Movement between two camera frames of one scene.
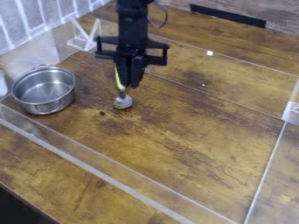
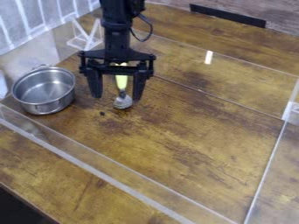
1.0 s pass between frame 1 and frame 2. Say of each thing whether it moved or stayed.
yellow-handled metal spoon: stayed
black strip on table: stayed
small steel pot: stayed
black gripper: moved
